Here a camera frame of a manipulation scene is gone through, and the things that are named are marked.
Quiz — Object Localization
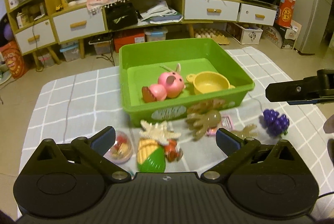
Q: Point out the brown octopus toy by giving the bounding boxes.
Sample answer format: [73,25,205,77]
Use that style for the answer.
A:
[231,124,258,139]
[186,110,221,140]

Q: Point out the grey checked table cloth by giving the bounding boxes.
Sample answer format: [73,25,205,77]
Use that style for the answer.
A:
[20,47,333,218]

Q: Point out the wooden cabinet white drawers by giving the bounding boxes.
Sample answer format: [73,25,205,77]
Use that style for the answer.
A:
[4,0,276,55]

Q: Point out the toy corn green husk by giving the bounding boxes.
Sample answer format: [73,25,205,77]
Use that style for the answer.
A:
[137,138,166,173]

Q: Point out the red round snack bag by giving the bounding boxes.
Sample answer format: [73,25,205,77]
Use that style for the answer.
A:
[1,41,28,79]

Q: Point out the pink card box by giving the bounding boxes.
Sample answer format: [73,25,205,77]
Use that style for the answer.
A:
[206,115,234,136]

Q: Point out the white storage box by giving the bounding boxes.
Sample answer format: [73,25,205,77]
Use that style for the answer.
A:
[226,23,263,45]

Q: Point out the pink pig toy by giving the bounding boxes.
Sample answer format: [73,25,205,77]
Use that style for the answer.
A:
[142,63,186,103]

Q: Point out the person right hand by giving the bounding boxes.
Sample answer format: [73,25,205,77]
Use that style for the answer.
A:
[322,113,334,165]

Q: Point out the purple toy grapes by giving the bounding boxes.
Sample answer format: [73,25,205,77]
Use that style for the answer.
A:
[263,109,290,137]

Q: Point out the white starfish toy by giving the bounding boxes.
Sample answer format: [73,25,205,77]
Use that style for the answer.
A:
[140,120,182,146]

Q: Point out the clear capsule ball toy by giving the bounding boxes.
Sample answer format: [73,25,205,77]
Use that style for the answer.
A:
[104,131,133,165]

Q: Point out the egg tray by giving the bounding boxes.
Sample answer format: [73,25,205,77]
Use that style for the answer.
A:
[194,28,230,46]

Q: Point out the orange crab toy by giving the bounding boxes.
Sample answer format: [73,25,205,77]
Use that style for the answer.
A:
[164,139,183,162]

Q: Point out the black bag on shelf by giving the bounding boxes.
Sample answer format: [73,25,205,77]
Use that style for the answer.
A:
[104,2,140,31]

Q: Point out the yellow toy pot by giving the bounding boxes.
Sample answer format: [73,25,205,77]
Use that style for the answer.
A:
[186,71,235,95]

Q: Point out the green plastic storage bin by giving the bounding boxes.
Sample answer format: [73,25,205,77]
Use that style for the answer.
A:
[119,38,255,127]

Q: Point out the red gift box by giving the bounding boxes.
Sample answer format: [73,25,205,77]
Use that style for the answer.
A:
[275,0,296,27]

